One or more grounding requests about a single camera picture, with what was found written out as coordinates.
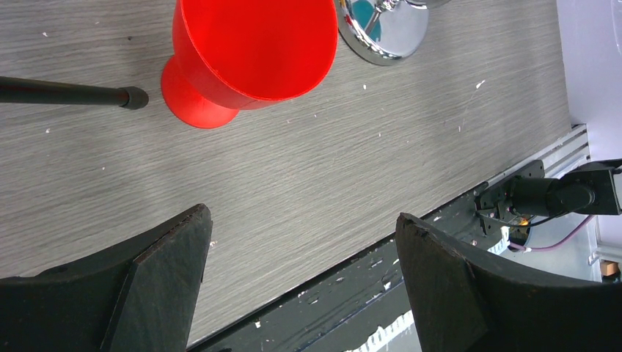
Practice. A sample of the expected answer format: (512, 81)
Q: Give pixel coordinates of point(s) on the chrome wine glass rack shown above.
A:
(384, 32)

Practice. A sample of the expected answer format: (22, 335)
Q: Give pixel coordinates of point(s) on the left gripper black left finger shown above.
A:
(137, 295)

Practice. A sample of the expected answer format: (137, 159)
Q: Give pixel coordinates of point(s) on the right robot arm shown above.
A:
(591, 189)

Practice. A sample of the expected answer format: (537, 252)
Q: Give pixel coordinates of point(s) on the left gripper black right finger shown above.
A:
(467, 299)

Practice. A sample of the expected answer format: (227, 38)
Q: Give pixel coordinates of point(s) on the black perforated music stand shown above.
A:
(21, 90)

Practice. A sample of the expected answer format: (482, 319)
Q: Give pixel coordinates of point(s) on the red wine glass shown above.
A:
(231, 56)

